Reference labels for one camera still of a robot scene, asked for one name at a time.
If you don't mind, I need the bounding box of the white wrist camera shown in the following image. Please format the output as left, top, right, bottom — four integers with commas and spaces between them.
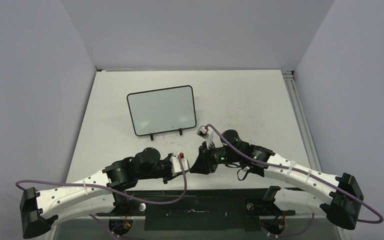
196, 125, 214, 150
169, 152, 190, 176

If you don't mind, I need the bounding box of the small black-framed whiteboard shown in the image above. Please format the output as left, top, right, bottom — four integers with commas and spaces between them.
126, 85, 198, 141

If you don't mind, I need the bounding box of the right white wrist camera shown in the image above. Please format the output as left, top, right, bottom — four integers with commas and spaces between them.
196, 125, 214, 150

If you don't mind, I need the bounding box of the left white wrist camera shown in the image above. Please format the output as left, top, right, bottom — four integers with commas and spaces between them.
169, 152, 190, 176

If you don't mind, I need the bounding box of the aluminium frame rail right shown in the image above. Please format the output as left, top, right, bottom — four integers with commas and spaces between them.
281, 70, 323, 172

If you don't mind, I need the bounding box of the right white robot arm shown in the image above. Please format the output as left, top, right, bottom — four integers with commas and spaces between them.
190, 126, 364, 230

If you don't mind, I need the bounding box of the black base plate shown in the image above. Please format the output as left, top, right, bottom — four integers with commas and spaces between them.
96, 187, 329, 232

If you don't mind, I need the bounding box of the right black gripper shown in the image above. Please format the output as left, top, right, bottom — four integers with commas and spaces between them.
190, 140, 241, 174

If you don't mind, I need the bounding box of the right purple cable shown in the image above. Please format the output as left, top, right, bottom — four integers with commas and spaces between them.
205, 124, 384, 238

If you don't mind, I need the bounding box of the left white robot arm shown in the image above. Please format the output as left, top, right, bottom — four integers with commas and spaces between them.
15, 147, 190, 239

